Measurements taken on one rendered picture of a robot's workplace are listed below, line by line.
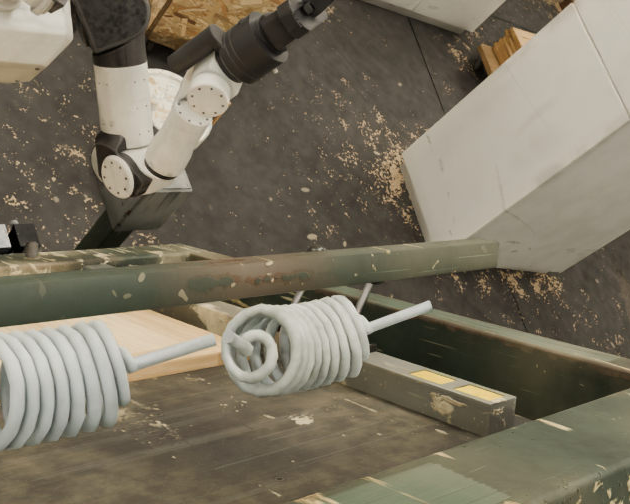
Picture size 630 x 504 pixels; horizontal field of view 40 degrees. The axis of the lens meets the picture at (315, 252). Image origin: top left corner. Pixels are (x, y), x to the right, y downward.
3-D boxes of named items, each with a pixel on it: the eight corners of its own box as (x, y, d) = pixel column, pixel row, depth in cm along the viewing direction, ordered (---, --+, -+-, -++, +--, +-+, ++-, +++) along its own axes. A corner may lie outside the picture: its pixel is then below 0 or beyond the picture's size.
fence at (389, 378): (105, 284, 169) (105, 263, 168) (513, 430, 100) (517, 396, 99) (81, 286, 166) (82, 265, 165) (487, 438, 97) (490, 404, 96)
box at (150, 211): (142, 187, 204) (177, 144, 192) (157, 231, 200) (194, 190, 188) (96, 188, 196) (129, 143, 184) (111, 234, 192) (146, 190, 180)
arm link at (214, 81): (265, 93, 132) (212, 129, 137) (271, 52, 139) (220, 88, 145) (213, 42, 126) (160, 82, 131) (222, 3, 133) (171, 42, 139)
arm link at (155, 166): (178, 145, 139) (135, 217, 152) (219, 129, 147) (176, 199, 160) (136, 98, 141) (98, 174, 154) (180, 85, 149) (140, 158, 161)
